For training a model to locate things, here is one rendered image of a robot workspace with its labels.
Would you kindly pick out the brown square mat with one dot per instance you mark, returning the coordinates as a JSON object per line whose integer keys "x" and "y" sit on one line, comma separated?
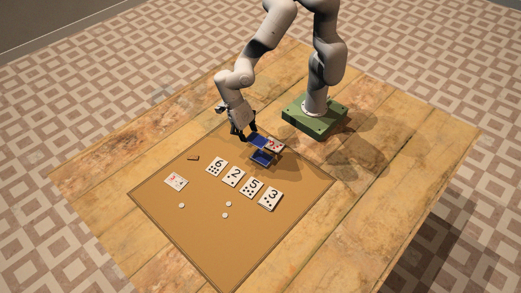
{"x": 227, "y": 248}

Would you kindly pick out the tan flat mat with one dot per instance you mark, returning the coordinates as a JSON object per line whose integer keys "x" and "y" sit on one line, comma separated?
{"x": 269, "y": 250}

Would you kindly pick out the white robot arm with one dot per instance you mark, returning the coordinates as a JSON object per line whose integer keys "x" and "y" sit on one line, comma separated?
{"x": 327, "y": 63}

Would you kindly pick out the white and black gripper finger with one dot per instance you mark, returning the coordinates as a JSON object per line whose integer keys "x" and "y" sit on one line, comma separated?
{"x": 240, "y": 134}
{"x": 252, "y": 124}

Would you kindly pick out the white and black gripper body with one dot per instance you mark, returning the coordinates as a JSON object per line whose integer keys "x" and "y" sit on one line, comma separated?
{"x": 241, "y": 115}

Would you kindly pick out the white rules card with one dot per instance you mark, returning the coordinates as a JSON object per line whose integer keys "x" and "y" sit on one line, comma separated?
{"x": 175, "y": 181}

